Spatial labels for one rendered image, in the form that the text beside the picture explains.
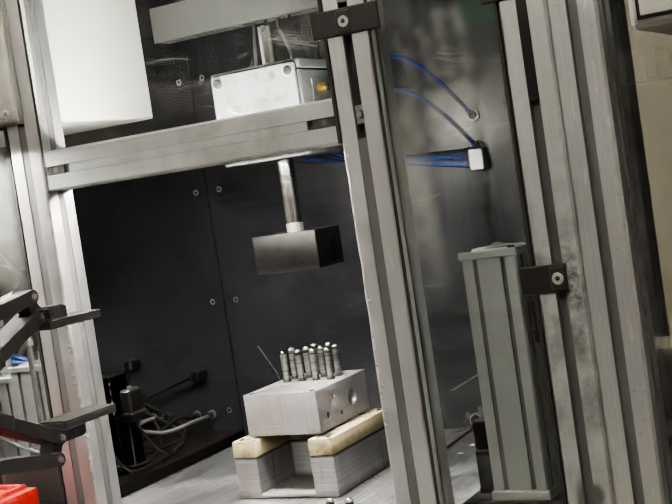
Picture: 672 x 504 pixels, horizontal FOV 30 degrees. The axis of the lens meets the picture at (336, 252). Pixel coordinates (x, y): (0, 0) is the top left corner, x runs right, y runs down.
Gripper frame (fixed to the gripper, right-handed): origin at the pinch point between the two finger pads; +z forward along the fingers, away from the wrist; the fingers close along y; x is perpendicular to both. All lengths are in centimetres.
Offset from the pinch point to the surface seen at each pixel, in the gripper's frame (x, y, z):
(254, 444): 3.5, -15.2, 32.0
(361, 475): -6.5, -20.6, 37.7
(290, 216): -0.2, 9.7, 41.5
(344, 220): 5, 8, 64
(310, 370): 0.7, -8.9, 42.2
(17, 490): 25.4, -15.7, 16.6
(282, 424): 0.1, -13.3, 33.1
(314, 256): -3.7, 4.8, 39.4
